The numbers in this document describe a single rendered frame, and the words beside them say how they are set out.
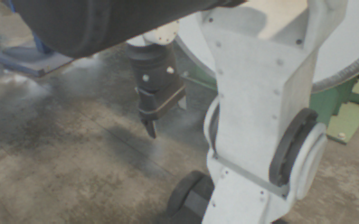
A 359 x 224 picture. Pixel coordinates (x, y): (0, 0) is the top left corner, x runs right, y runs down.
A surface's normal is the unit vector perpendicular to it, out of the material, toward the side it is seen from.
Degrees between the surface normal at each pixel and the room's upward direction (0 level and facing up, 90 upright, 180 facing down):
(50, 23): 90
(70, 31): 90
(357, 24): 90
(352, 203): 0
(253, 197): 60
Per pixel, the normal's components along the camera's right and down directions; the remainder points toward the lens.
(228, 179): -0.58, -0.01
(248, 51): -0.65, 0.59
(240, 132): -0.66, 0.40
